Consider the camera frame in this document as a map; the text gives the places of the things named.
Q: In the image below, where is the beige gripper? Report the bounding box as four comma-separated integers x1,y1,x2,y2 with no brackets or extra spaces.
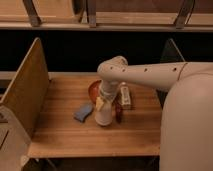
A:
96,80,119,111

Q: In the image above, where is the white ceramic cup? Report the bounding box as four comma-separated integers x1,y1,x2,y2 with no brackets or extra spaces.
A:
95,101,112,126

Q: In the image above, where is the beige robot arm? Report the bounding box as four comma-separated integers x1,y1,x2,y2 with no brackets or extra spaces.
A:
97,56,213,171

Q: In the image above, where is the red bowl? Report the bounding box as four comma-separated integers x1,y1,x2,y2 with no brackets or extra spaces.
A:
88,80,101,103

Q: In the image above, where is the blue cloth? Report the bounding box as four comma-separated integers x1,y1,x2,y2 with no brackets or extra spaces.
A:
74,103,93,122

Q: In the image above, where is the dark red utensil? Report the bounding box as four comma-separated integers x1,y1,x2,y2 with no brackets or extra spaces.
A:
114,101,123,123

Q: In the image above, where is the white tube bottle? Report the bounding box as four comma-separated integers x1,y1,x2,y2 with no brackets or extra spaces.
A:
120,83,131,109

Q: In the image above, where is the left wooden side panel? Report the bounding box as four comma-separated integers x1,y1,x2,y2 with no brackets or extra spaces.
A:
0,38,49,139

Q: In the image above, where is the right dark side panel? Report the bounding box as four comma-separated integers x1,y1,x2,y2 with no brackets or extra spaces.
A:
157,38,185,106

